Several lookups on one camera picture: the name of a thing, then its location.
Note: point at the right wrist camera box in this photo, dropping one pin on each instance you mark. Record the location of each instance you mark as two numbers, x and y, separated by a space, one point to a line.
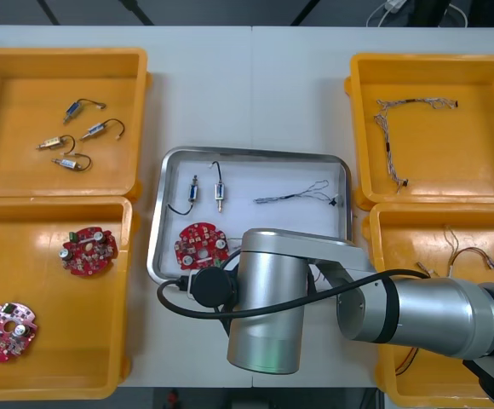
191 281

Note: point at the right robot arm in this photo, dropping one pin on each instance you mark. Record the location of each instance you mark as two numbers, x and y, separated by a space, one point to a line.
268 298

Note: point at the white power strip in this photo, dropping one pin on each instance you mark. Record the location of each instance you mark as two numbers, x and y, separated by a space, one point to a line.
394 4

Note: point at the yellow-orange plastic bin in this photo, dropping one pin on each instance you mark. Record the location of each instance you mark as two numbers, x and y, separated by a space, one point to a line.
110 85
59 362
400 238
443 149

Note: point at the steel tray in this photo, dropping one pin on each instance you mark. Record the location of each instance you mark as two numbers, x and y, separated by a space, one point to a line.
156 238

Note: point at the round red circuit board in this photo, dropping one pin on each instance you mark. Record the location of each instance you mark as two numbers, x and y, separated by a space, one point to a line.
191 243
0 349
89 260

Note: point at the black stand leg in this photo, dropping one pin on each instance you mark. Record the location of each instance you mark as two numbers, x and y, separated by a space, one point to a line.
306 12
47 11
136 12

